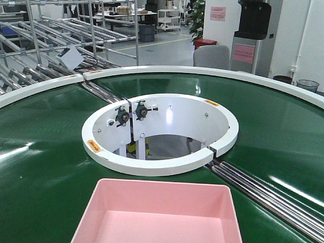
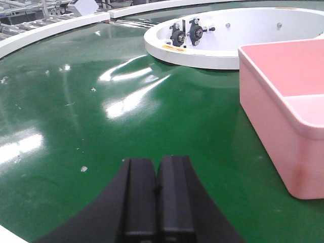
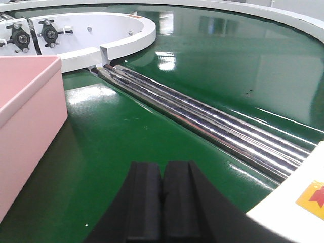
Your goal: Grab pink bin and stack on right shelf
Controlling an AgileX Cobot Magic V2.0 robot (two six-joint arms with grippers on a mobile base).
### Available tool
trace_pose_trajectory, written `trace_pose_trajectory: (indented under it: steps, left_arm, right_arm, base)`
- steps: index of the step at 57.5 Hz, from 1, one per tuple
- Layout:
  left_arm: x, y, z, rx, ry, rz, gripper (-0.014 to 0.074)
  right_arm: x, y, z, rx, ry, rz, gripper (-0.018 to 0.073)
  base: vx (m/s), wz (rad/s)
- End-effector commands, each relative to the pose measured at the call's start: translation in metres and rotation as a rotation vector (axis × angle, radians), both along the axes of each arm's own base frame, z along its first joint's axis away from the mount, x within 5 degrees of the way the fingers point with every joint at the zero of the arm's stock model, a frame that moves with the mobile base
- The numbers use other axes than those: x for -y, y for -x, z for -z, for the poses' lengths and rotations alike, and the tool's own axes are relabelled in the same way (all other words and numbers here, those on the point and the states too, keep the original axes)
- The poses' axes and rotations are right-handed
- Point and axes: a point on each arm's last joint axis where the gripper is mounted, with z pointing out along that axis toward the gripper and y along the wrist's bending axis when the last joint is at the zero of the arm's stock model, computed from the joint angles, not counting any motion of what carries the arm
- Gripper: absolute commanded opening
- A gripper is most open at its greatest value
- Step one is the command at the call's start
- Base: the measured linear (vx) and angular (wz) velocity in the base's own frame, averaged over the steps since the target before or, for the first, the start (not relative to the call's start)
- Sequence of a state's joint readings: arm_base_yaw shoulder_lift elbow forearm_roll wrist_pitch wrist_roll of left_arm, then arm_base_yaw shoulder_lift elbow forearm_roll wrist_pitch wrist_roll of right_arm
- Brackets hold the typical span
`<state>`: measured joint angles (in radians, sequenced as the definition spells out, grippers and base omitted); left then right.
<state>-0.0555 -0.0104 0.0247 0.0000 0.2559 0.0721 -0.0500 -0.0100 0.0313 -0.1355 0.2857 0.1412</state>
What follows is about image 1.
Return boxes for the metal roller rack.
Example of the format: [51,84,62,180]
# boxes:
[1,1,138,95]

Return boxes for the white outer conveyor rim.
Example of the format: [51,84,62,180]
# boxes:
[1,65,323,109]

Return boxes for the red planter box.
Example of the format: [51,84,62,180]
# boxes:
[194,38,217,50]

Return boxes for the white control box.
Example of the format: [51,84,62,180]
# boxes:
[56,45,84,70]

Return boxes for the left bearing block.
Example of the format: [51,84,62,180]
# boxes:
[115,105,130,127]

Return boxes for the black waste bin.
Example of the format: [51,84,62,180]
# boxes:
[273,75,293,84]

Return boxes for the right bearing block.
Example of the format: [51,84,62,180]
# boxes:
[135,100,158,121]

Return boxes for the white shelf cart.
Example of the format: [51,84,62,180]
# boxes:
[157,9,180,31]

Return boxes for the black water dispenser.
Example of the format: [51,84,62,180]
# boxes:
[231,1,271,74]

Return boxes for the dark grey stacked crates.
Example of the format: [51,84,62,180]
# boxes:
[139,24,155,42]

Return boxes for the white inner conveyor ring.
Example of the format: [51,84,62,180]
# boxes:
[81,93,239,177]

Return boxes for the pink wall notice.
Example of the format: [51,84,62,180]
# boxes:
[210,6,226,22]

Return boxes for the pink plastic bin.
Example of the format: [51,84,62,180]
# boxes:
[72,179,241,242]

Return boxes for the steel conveyor rollers left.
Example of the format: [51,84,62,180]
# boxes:
[78,81,127,104]

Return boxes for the green potted plant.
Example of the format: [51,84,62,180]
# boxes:
[189,0,206,41]

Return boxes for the bearing block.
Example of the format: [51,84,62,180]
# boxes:
[135,100,158,121]
[115,105,130,127]

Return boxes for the mesh waste basket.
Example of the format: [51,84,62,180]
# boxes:
[297,79,319,93]

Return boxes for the grey chair back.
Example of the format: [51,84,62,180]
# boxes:
[193,45,230,70]

